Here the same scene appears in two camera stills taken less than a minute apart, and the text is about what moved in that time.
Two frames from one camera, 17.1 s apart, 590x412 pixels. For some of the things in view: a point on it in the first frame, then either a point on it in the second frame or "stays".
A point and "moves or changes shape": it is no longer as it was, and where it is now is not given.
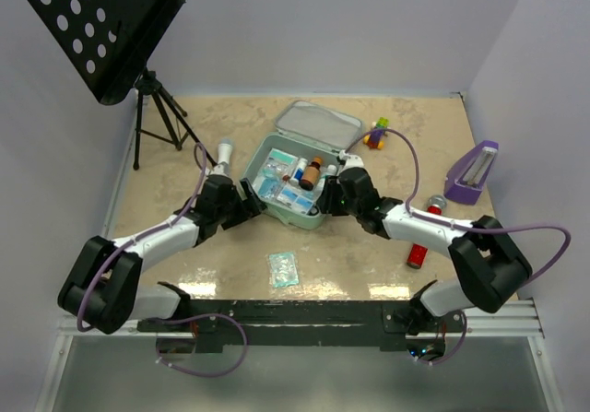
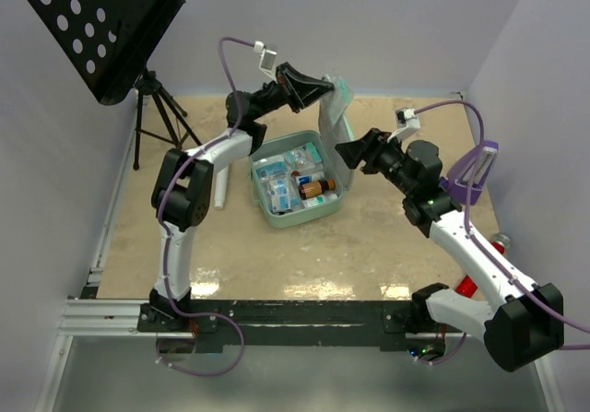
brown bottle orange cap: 311,176 moves or changes shape
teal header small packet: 280,163 to 304,157
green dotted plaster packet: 284,269 to 340,98
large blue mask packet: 267,186 to 273,172
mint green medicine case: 287,167 moves or changes shape
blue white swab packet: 299,201 to 278,190
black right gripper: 326,203 to 369,149
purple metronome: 468,172 stays
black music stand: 110,23 stays
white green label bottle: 330,170 to 320,199
